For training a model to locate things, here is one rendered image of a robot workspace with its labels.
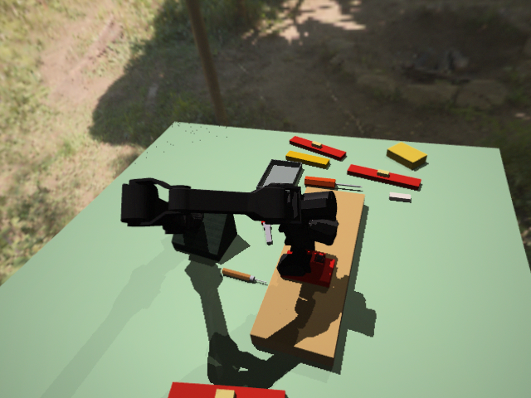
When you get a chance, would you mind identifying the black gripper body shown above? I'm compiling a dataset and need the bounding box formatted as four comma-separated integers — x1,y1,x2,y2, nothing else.
276,218,309,276

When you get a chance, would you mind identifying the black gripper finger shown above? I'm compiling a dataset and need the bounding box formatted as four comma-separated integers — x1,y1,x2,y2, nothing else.
306,255,312,273
305,240,315,251

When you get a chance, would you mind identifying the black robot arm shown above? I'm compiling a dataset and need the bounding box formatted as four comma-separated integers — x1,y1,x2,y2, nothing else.
120,177,339,245

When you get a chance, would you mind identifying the small white rectangular block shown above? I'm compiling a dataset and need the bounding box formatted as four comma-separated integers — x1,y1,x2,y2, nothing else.
389,192,411,202

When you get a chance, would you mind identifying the red flat bar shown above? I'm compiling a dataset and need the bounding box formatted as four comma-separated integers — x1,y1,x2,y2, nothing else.
168,382,285,398
347,164,421,190
290,136,346,161

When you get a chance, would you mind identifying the tan rectangular panel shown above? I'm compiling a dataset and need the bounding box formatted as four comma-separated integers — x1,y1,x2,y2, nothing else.
250,187,365,366

